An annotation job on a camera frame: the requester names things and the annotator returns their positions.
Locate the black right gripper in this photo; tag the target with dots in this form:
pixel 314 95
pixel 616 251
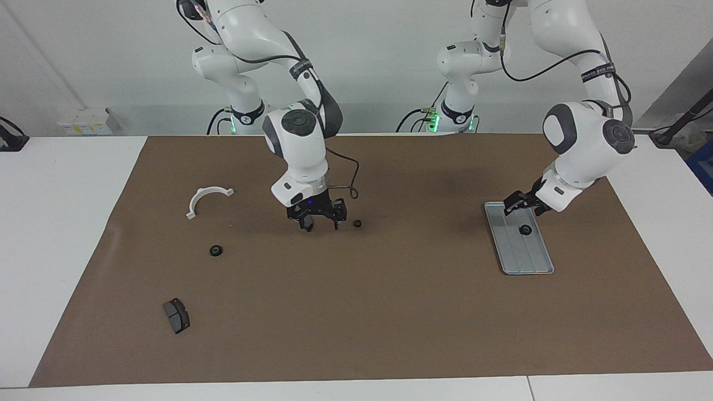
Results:
pixel 315 209

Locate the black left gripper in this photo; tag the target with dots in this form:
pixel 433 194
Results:
pixel 532 196

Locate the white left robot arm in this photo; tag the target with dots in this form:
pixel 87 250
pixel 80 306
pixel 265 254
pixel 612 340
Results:
pixel 585 145

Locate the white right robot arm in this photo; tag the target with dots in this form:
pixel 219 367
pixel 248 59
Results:
pixel 298 150

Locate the silver ribbed metal tray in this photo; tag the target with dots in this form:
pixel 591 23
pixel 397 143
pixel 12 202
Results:
pixel 529 259

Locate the brown paper table mat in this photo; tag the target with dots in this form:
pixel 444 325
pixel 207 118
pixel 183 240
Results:
pixel 356 306

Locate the short grey brake pad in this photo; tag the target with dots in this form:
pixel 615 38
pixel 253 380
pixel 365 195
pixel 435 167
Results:
pixel 177 316

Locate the black stand pole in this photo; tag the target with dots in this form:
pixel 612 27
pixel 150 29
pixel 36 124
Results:
pixel 685 118

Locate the blue box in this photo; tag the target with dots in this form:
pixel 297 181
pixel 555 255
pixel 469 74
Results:
pixel 704 167

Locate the black object on table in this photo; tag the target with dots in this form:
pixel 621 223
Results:
pixel 11 142

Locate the white curved plastic bracket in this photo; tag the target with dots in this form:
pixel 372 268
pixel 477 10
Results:
pixel 214 190

